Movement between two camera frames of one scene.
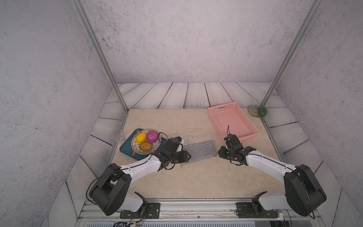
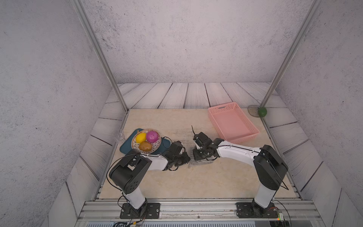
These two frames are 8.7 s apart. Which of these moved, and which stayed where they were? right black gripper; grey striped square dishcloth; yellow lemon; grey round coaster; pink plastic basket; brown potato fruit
Moved: grey striped square dishcloth; right black gripper
Stayed: grey round coaster; brown potato fruit; pink plastic basket; yellow lemon
